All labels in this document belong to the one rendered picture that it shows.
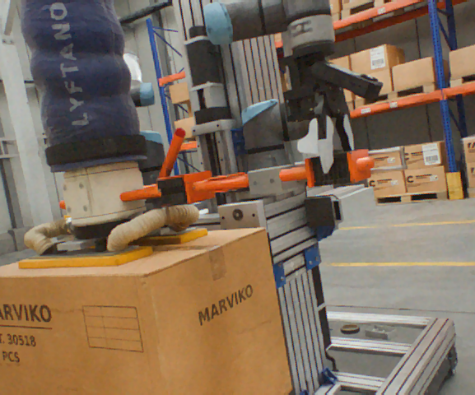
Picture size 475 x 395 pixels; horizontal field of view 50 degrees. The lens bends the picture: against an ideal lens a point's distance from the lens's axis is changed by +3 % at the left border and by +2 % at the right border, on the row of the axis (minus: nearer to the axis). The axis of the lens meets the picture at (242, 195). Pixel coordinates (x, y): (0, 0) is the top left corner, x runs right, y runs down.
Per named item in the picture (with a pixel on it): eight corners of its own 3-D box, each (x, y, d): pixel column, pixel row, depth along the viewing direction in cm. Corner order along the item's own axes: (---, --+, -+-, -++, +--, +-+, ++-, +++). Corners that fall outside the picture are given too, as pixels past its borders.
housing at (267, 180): (249, 196, 93) (245, 172, 93) (267, 191, 98) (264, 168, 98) (281, 192, 89) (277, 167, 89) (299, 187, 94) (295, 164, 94)
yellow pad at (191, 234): (86, 249, 134) (82, 231, 134) (115, 241, 143) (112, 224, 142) (181, 244, 115) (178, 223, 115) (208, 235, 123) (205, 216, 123)
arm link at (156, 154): (169, 164, 177) (161, 126, 176) (129, 170, 174) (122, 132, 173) (166, 164, 188) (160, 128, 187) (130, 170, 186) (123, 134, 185)
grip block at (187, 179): (157, 207, 104) (152, 179, 104) (188, 200, 112) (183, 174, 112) (188, 204, 100) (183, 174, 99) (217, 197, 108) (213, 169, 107)
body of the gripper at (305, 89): (307, 124, 92) (297, 58, 92) (351, 115, 88) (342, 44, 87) (286, 126, 86) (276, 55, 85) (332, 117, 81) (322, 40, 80)
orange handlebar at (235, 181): (30, 216, 133) (27, 202, 133) (119, 198, 158) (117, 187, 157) (368, 176, 80) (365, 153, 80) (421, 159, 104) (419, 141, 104)
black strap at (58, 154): (26, 169, 117) (23, 152, 117) (107, 160, 136) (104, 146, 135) (91, 156, 104) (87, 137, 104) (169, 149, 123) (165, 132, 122)
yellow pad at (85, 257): (17, 270, 119) (13, 248, 119) (55, 258, 127) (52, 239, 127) (118, 267, 99) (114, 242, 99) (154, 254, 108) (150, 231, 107)
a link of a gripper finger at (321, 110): (324, 146, 84) (326, 98, 86) (334, 145, 83) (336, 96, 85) (311, 137, 80) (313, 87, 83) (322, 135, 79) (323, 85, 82)
